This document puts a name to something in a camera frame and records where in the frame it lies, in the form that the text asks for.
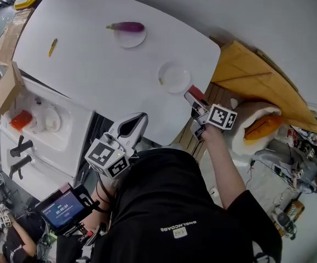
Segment black lever handle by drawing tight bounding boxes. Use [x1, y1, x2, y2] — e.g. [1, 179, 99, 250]
[8, 155, 33, 179]
[9, 135, 34, 158]

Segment open cardboard box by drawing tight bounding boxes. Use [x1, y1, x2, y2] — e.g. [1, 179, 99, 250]
[0, 60, 25, 115]

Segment flat cardboard sheets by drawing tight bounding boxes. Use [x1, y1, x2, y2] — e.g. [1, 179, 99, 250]
[0, 7, 36, 66]

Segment white rolled foam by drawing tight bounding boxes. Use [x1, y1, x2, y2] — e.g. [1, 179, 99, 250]
[229, 99, 285, 156]

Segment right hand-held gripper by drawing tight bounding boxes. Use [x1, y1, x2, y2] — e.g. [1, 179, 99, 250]
[183, 92, 238, 142]

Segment yellow pen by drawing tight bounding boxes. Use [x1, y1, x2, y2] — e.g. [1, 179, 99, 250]
[48, 38, 58, 58]

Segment person's right forearm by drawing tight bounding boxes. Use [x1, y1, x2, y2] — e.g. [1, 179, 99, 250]
[201, 124, 248, 210]

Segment purple toy eggplant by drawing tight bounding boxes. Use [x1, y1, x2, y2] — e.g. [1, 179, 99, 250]
[106, 21, 145, 33]

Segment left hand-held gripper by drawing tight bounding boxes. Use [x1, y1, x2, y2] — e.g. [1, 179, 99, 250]
[84, 112, 150, 179]

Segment yellow power tool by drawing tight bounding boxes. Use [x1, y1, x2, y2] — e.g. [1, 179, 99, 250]
[272, 197, 306, 241]

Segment dark red rectangular block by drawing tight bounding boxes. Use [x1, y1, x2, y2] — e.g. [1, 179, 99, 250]
[188, 84, 205, 100]

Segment person's black shirt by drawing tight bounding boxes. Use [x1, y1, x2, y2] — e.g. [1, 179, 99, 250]
[91, 148, 284, 263]

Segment red sponge block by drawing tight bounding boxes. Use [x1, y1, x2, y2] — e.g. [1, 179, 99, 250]
[9, 109, 33, 132]

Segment white toy kitchen unit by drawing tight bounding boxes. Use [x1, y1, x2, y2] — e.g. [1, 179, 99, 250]
[0, 74, 96, 198]

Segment orange cushion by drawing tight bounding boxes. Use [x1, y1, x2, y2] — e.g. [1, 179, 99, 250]
[243, 115, 285, 141]

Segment person's left forearm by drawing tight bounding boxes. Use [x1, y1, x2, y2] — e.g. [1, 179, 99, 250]
[85, 178, 118, 231]

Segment black monitor with timer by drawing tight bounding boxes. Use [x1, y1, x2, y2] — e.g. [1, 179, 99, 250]
[34, 182, 100, 237]

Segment small white plate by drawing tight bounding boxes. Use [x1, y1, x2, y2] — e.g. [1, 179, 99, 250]
[112, 27, 147, 49]

